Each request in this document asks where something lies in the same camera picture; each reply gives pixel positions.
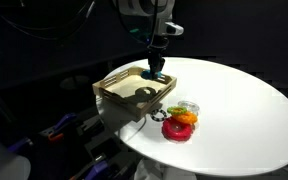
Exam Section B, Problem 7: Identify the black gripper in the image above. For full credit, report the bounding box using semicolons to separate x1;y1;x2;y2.
146;43;168;80

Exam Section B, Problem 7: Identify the blue ring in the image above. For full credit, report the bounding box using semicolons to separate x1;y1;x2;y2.
140;68;164;81

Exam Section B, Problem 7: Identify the wooden slatted crate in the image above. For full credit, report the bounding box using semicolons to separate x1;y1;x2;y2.
92;65;178;123

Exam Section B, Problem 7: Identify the purple spring clamp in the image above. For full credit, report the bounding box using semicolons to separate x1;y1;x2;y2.
73;159;114;180
47;112;79;143
7;136;34;154

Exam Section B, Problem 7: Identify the green ring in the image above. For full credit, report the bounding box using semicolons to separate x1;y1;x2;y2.
166;105;188;117

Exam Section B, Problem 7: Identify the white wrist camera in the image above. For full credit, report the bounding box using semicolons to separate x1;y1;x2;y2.
163;21;185;36

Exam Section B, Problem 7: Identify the black and white ring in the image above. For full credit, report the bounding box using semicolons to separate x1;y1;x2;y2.
150;108;169;123

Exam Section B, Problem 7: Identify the clear plastic ring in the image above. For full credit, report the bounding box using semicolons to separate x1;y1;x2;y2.
177;100;201;116

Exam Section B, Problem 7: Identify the orange ring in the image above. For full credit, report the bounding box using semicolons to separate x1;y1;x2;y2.
172;111;199;126

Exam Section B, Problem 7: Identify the red ring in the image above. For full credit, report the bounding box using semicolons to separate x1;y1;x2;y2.
161;117;195;143

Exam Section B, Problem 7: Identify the white table pedestal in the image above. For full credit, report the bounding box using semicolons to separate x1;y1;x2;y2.
133;157;198;180

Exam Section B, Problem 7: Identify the black hanging cable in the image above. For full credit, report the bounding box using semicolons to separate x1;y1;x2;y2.
0;0;97;43

